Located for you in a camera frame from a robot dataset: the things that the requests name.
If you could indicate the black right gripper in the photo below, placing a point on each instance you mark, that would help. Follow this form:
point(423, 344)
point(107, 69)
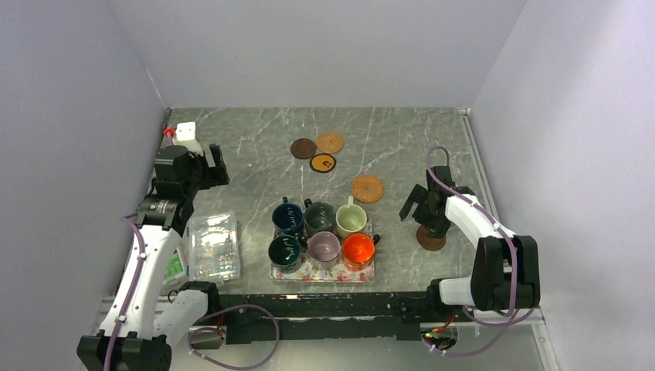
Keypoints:
point(437, 227)

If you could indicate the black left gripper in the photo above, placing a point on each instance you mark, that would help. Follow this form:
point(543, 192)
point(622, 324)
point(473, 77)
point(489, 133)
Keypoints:
point(217, 173)

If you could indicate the dark wooden coaster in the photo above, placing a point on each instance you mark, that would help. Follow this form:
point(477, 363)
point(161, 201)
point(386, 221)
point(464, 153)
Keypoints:
point(303, 148)
point(427, 241)

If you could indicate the woven rattan coaster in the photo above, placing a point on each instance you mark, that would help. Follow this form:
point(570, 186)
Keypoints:
point(367, 188)
point(330, 142)

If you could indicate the pale green cup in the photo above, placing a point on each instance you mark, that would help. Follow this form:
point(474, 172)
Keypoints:
point(350, 218)

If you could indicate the orange black-rimmed coaster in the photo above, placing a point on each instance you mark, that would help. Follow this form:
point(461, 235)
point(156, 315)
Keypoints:
point(322, 163)

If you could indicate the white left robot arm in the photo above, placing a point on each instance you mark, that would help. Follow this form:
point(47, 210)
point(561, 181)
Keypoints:
point(132, 337)

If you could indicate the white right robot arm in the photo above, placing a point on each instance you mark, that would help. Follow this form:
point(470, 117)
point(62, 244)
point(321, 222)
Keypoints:
point(505, 272)

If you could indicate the dark blue cup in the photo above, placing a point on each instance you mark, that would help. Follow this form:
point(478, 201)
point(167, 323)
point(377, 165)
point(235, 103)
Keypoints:
point(288, 218)

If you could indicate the orange cup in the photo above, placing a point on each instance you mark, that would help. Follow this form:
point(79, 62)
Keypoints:
point(358, 250)

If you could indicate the dark green cup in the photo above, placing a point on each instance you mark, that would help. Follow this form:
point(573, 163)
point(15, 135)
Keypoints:
point(285, 253)

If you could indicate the grey green cup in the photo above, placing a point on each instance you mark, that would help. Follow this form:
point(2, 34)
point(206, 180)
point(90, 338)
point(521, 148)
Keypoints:
point(318, 217)

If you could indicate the lilac cup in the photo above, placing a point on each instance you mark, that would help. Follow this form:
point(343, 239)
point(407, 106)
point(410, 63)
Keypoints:
point(324, 250)

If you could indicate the clear plastic screw box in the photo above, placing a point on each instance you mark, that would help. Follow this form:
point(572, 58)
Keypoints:
point(213, 248)

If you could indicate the green white box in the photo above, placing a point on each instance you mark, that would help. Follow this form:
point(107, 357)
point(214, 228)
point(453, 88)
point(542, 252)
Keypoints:
point(177, 270)

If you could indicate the floral serving tray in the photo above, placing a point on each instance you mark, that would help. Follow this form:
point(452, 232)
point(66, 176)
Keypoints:
point(309, 272)

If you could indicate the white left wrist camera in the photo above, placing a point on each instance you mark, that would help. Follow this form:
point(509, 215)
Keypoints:
point(184, 134)

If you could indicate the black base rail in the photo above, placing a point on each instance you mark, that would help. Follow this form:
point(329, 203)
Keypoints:
point(402, 315)

